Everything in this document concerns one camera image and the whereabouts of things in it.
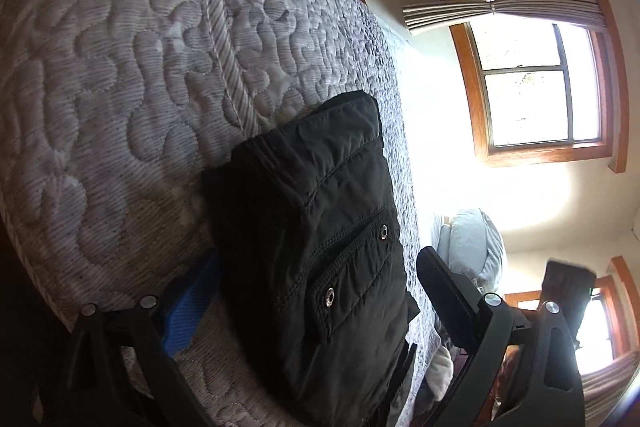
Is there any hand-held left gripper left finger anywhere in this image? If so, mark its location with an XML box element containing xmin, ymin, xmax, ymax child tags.
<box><xmin>30</xmin><ymin>252</ymin><xmax>223</xmax><ymax>427</ymax></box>

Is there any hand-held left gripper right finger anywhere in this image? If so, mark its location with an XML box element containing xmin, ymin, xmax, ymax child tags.
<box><xmin>416</xmin><ymin>246</ymin><xmax>586</xmax><ymax>427</ymax></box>

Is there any small wood-framed window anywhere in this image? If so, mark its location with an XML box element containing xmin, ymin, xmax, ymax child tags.
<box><xmin>505</xmin><ymin>256</ymin><xmax>633</xmax><ymax>368</ymax></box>

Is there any folded light blue duvet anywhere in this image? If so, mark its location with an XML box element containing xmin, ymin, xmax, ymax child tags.
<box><xmin>437</xmin><ymin>208</ymin><xmax>508</xmax><ymax>295</ymax></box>

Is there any white fleece garment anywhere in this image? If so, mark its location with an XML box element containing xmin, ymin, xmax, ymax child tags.
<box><xmin>425</xmin><ymin>347</ymin><xmax>455</xmax><ymax>408</ymax></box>

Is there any dark wooden headboard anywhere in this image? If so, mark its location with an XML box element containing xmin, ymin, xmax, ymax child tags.
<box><xmin>492</xmin><ymin>342</ymin><xmax>522</xmax><ymax>418</ymax></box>

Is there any grey pleated curtain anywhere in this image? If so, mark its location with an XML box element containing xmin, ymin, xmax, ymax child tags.
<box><xmin>575</xmin><ymin>347</ymin><xmax>640</xmax><ymax>427</ymax></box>

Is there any large wood-framed window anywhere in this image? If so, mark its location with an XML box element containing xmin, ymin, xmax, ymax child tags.
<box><xmin>434</xmin><ymin>0</ymin><xmax>630</xmax><ymax>174</ymax></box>

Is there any grey quilted mattress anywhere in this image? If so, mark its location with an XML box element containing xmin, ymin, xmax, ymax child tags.
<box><xmin>0</xmin><ymin>0</ymin><xmax>436</xmax><ymax>427</ymax></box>

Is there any grey tied curtain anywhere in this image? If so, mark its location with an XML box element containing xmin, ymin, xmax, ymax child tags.
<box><xmin>402</xmin><ymin>0</ymin><xmax>608</xmax><ymax>38</ymax></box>

